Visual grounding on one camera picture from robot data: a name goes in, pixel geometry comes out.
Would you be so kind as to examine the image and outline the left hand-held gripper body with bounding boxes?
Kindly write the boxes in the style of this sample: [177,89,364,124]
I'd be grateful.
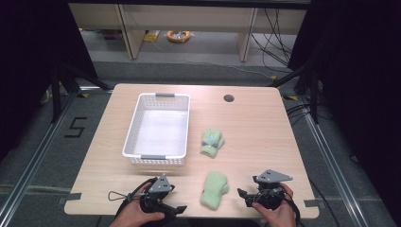
[139,173,176,219]

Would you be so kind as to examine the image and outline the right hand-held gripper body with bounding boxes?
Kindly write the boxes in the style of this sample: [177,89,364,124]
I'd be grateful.
[252,169,294,211]

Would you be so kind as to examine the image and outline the plain green fuzzy glove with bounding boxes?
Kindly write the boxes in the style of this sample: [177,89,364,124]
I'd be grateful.
[200,171,230,211]

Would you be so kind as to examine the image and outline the white perforated plastic basket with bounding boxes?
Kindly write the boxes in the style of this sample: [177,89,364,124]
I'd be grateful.
[121,92,191,167]

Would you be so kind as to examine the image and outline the green fuzzy glove with face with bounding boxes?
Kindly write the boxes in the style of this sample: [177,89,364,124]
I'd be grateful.
[200,127,226,159]

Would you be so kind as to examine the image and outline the person's right hand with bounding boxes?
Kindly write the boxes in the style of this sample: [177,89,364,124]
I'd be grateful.
[252,183,298,227]

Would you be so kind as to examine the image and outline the person's left hand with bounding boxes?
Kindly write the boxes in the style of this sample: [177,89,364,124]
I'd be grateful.
[110,183,166,227]

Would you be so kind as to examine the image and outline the black metal stand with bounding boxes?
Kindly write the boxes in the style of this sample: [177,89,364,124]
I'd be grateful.
[268,62,320,125]
[50,61,112,125]

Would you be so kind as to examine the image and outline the black curtain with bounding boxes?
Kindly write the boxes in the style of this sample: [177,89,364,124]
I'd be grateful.
[0,0,99,162]
[287,0,401,221]

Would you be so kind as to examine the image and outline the yellow packet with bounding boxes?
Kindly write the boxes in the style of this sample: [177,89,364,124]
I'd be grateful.
[143,29,161,44]

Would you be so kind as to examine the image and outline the beige wooden shelf unit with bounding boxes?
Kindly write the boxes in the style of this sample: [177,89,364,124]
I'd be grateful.
[67,2,308,63]

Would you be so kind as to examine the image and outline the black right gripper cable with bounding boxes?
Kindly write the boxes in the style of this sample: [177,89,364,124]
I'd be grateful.
[282,188,302,227]

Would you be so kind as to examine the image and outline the aluminium floor rail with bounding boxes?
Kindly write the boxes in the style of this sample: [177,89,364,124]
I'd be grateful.
[301,94,371,227]
[0,90,78,219]

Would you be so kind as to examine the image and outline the black floor cables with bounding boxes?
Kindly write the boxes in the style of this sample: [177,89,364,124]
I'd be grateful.
[285,101,320,128]

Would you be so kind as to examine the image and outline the bundle of black hanging cables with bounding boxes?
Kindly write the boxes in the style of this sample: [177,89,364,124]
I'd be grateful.
[251,9,294,68]

